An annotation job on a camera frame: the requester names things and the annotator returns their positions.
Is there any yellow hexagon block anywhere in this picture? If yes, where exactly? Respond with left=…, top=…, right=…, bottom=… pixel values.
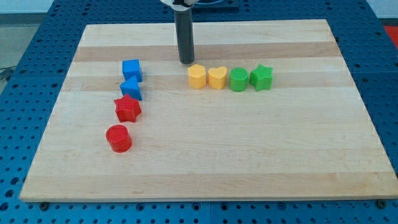
left=187, top=64, right=206, bottom=89

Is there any red cylinder block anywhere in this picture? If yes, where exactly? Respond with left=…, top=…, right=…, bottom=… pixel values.
left=105, top=124, right=132, bottom=153

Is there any red star block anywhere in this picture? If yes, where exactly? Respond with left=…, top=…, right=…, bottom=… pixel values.
left=114, top=94, right=142, bottom=123

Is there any green star block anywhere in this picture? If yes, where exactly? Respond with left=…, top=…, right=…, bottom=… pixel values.
left=249, top=64, right=274, bottom=91

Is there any wooden board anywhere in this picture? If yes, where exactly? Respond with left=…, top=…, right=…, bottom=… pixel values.
left=20, top=19, right=397, bottom=202

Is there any blue triangle block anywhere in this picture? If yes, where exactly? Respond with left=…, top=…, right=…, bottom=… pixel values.
left=119, top=77, right=142, bottom=101

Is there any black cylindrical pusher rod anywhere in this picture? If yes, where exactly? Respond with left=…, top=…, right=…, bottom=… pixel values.
left=174, top=10, right=195, bottom=64

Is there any blue cube block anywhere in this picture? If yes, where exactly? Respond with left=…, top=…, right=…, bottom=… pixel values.
left=122, top=59, right=142, bottom=82

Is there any yellow heart block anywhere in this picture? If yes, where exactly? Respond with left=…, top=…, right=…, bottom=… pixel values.
left=208, top=67, right=228, bottom=90

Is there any green cylinder block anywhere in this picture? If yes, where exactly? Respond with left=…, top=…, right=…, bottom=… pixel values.
left=229, top=67, right=249, bottom=92

